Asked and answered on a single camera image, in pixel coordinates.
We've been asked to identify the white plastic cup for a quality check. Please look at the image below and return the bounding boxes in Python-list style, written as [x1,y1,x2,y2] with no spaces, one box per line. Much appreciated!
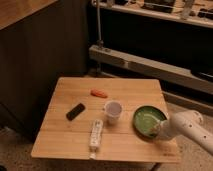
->
[103,100,122,125]

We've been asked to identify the orange carrot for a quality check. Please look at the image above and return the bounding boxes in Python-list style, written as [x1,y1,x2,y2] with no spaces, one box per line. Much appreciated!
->
[90,89,108,98]

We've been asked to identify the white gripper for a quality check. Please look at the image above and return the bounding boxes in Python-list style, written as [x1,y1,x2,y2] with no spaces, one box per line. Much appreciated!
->
[149,120,174,140]

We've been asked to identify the metal shelf rack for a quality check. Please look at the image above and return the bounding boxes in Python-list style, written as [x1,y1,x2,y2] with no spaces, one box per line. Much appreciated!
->
[88,0,213,98]

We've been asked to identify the wooden folding table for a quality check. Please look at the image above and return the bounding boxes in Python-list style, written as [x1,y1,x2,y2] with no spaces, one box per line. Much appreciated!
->
[31,77,180,163]

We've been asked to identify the dark wooden cabinet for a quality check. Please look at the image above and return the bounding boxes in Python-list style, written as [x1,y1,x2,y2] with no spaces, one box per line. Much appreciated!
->
[0,0,88,141]

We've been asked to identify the black rectangular remote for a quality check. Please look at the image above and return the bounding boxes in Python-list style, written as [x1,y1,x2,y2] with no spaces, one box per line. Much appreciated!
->
[66,103,85,121]

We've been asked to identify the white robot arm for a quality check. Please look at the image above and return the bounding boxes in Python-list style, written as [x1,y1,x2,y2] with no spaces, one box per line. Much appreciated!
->
[149,110,213,156]

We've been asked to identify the green ceramic bowl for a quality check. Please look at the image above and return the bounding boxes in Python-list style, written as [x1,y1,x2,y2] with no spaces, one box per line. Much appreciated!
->
[132,106,167,139]

